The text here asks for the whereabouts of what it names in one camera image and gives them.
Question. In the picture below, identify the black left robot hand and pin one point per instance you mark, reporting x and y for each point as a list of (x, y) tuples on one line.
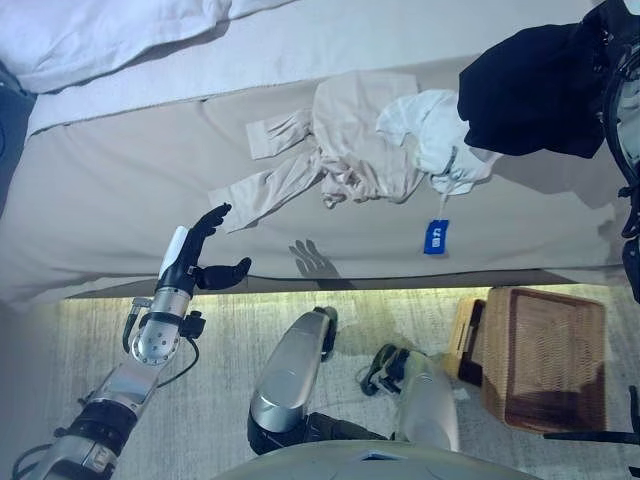
[(182, 255)]

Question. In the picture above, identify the beige shirt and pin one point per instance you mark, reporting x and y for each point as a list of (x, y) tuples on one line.
[(350, 130)]

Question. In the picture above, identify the white garment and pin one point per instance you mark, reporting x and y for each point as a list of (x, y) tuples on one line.
[(440, 135)]

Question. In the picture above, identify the black garment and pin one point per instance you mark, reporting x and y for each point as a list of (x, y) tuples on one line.
[(530, 90)]

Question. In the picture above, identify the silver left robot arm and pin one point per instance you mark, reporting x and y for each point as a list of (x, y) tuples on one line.
[(155, 345)]

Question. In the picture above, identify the beige covered bed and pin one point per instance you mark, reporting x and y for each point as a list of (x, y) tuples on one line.
[(125, 200)]

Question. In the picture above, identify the brown wicker basket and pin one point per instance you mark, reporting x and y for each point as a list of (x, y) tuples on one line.
[(550, 360)]

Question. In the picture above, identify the grey area rug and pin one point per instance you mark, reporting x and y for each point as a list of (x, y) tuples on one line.
[(200, 400)]

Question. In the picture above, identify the silver left robot leg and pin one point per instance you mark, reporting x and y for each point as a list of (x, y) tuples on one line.
[(290, 380)]

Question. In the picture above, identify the white duvet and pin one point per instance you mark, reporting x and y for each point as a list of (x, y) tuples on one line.
[(100, 30)]

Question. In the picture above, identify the blue hang tag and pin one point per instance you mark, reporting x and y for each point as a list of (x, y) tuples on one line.
[(436, 237)]

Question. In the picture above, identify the grey robot torso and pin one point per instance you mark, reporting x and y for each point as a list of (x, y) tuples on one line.
[(375, 465)]

